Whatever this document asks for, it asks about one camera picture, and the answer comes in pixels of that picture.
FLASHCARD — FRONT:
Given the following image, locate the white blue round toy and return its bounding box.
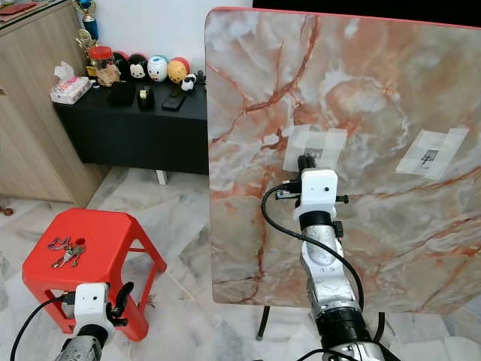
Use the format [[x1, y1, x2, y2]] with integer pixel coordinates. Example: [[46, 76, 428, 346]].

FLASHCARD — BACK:
[[146, 54, 171, 83]]

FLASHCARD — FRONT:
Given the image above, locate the red black round toy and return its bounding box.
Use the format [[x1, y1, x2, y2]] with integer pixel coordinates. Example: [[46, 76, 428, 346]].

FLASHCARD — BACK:
[[111, 50, 131, 77]]

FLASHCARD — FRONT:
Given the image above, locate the black box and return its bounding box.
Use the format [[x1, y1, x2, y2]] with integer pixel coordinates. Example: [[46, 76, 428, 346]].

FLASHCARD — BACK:
[[107, 80, 137, 107]]

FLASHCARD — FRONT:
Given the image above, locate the flat black wallet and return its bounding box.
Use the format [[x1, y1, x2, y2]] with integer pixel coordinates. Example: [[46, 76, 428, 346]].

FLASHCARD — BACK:
[[161, 91, 188, 113]]

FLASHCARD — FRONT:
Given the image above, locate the red packet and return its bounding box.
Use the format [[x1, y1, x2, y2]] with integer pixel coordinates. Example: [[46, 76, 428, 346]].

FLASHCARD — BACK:
[[0, 1, 39, 17]]

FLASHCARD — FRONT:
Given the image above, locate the black tape dispenser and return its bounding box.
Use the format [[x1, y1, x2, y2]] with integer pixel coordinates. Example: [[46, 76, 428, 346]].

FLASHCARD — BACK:
[[136, 85, 156, 111]]

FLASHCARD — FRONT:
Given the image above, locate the clear jar red lid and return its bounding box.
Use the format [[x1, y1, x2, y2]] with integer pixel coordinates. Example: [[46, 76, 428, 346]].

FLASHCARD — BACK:
[[87, 44, 116, 88]]

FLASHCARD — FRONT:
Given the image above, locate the pink tissue pack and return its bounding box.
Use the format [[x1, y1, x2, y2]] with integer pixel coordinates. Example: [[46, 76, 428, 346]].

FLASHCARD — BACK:
[[48, 60, 93, 105]]

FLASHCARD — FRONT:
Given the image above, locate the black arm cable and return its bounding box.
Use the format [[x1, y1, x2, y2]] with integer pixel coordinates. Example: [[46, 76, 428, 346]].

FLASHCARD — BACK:
[[8, 294, 77, 361], [260, 184, 366, 310]]

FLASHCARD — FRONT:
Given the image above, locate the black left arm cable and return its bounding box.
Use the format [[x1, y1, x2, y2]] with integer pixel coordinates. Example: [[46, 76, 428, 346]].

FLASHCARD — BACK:
[[8, 294, 77, 361]]

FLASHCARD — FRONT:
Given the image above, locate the blue gold trophy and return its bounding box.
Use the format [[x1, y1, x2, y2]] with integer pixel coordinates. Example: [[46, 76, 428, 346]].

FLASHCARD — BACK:
[[73, 0, 101, 77]]

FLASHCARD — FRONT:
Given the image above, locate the small white figurine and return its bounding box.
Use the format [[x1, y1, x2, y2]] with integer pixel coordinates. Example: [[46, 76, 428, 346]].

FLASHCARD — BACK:
[[180, 71, 198, 93]]

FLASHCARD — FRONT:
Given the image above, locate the red plastic stool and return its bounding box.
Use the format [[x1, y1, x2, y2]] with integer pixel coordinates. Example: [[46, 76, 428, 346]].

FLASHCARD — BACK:
[[21, 208, 168, 344]]

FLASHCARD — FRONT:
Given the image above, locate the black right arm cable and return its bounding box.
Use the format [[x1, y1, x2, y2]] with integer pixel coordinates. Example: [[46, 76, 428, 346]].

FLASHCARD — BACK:
[[260, 184, 366, 310]]

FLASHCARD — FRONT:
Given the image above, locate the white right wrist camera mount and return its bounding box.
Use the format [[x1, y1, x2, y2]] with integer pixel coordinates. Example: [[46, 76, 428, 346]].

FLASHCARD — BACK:
[[292, 168, 340, 231]]

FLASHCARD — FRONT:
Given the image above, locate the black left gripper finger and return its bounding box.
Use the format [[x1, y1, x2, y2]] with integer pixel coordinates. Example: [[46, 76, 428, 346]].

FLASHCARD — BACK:
[[113, 281, 135, 314]]

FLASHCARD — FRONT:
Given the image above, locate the taped wall hook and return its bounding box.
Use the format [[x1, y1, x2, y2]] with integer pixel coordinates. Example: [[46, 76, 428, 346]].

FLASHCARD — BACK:
[[281, 123, 349, 173], [395, 127, 471, 181]]

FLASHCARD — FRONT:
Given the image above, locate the light wooden cabinet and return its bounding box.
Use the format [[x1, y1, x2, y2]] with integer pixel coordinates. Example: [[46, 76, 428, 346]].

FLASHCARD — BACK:
[[0, 0, 88, 208]]

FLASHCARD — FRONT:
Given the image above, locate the black round mouse toy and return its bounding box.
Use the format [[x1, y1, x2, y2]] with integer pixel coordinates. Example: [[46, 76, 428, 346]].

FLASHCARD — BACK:
[[126, 53, 150, 82]]

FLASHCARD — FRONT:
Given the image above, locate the black low tv console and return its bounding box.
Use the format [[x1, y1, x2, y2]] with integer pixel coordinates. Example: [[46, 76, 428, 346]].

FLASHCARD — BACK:
[[53, 78, 210, 186]]

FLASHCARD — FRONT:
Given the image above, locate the marble folding table red edge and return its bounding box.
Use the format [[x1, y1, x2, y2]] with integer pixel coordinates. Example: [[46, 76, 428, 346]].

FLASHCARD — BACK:
[[204, 5, 481, 344]]

